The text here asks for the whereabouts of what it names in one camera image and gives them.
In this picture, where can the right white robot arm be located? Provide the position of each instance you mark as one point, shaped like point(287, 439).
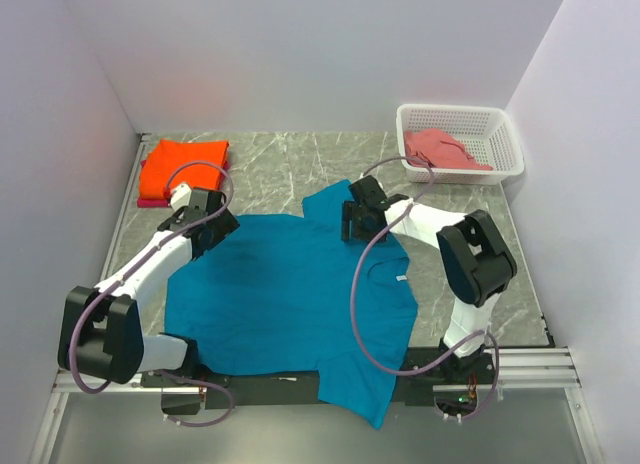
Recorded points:
point(477, 262)

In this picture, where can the pink t shirt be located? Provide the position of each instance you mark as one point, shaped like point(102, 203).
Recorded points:
point(437, 149)

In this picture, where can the folded magenta t shirt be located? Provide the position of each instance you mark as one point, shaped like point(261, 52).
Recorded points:
point(150, 202)

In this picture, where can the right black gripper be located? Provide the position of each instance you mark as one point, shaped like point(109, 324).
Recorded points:
point(350, 213)

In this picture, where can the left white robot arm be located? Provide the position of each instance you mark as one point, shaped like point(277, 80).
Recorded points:
point(101, 332)

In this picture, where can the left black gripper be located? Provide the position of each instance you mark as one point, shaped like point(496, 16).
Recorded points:
point(225, 224)

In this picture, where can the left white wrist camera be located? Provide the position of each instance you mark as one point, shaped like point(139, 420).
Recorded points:
point(180, 196)

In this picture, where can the folded orange t shirt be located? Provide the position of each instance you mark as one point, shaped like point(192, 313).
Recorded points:
point(168, 156)

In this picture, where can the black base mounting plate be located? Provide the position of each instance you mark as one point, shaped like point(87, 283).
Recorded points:
point(452, 386)

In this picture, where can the blue t shirt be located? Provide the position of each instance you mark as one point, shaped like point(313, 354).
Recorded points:
point(274, 296)

